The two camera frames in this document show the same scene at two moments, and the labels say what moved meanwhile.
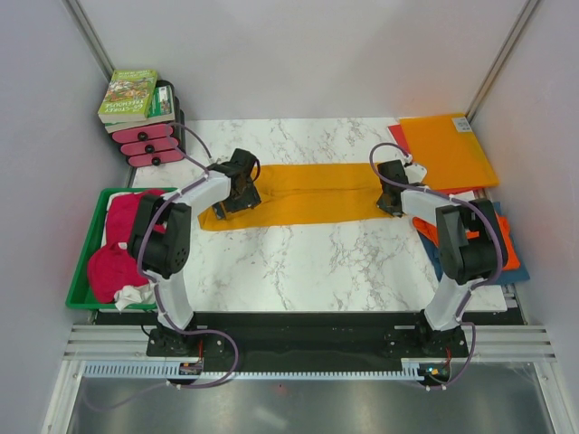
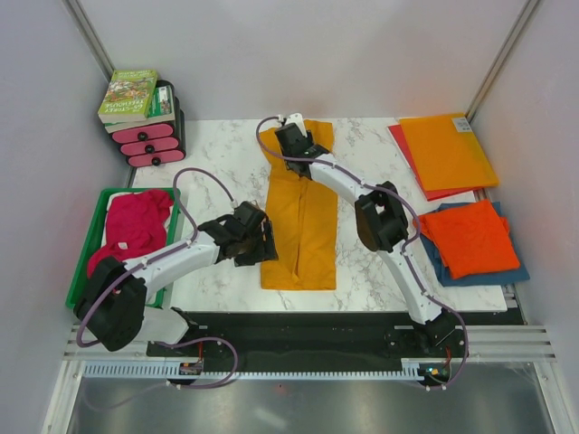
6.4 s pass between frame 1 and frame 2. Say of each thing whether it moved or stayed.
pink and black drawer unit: stayed
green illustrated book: stayed
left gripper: moved
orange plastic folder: stayed
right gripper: moved
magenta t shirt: stayed
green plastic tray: stayed
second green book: stayed
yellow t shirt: moved
